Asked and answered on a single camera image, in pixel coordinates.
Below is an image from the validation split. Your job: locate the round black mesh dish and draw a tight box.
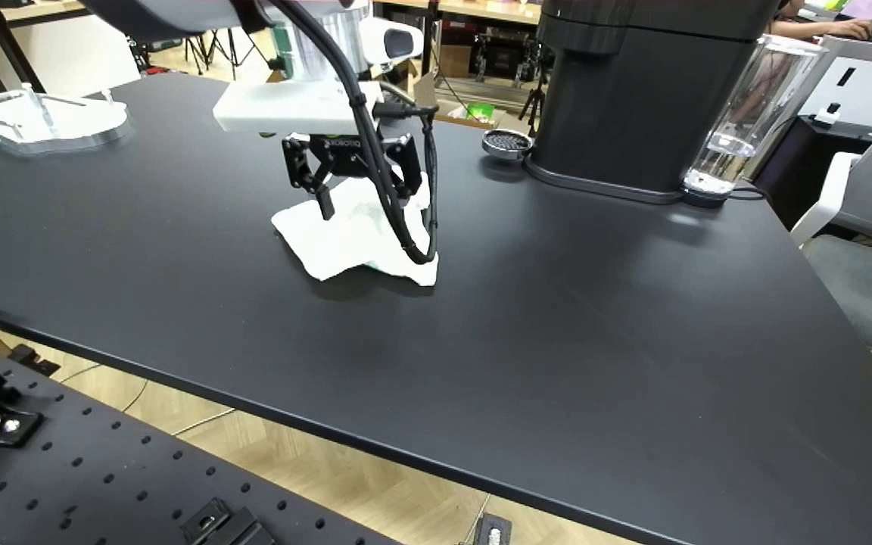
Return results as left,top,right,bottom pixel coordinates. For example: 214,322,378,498
477,126,538,166

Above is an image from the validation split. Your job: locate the small black mounting block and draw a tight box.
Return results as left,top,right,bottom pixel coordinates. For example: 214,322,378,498
178,492,286,545

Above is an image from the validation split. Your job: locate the white towel with green print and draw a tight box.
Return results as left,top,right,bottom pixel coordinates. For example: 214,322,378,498
268,174,443,289

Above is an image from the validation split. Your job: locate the black coffee machine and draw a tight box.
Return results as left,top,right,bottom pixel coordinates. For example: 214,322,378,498
530,0,784,204

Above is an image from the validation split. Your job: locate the clear glass cup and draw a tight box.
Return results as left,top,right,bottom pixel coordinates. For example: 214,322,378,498
681,33,830,199

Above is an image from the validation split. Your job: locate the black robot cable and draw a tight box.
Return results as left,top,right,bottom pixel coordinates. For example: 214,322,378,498
268,0,443,269

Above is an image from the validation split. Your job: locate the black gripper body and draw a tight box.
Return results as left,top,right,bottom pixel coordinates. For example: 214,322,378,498
305,129,423,187

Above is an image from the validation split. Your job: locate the black perforated breadboard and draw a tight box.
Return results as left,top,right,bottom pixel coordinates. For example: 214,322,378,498
0,288,398,545

